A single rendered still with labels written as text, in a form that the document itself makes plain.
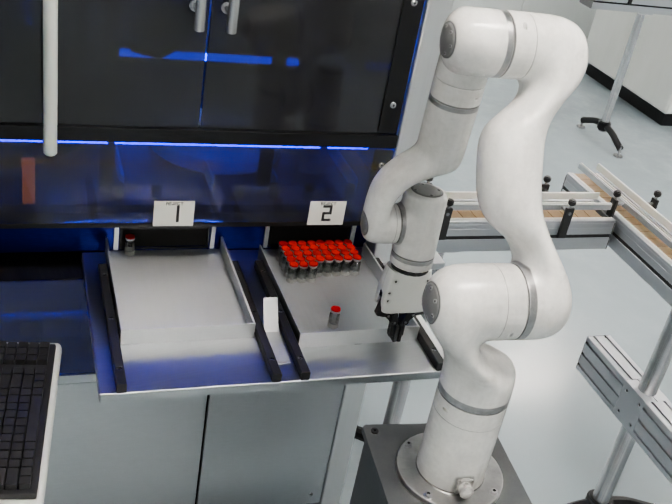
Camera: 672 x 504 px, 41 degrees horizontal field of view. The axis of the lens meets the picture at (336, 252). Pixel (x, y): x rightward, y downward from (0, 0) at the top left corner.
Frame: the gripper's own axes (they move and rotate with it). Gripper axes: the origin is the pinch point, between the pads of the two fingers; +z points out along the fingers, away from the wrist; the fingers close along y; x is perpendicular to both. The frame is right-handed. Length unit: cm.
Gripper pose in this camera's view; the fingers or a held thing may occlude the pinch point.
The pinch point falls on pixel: (395, 330)
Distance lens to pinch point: 181.4
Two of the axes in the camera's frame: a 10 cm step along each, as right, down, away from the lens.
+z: -1.5, 8.7, 4.7
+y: -9.4, 0.2, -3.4
